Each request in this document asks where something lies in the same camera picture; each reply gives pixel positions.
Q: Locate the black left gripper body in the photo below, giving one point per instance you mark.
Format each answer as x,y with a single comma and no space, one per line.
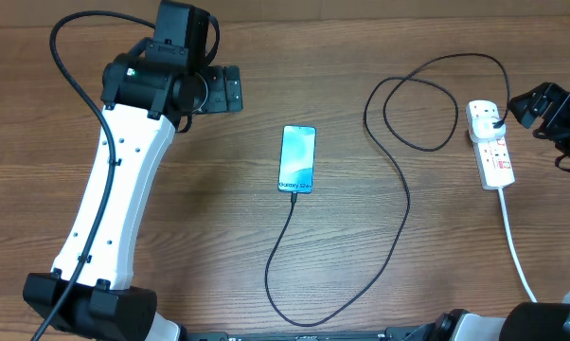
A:
212,95

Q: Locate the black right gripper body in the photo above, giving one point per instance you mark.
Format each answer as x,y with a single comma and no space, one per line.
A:
567,120

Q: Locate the Samsung Galaxy smartphone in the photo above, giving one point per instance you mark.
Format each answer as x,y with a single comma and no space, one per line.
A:
296,164

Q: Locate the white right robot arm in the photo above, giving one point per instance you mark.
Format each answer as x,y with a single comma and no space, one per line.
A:
532,320

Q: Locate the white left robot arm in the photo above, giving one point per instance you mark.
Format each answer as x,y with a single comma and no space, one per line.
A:
150,94

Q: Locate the white charger plug adapter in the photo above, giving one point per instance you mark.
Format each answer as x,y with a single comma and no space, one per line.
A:
486,127

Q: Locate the white power strip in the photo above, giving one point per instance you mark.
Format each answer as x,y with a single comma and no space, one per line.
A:
492,158

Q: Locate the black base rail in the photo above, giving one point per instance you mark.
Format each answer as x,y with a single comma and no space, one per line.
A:
304,336

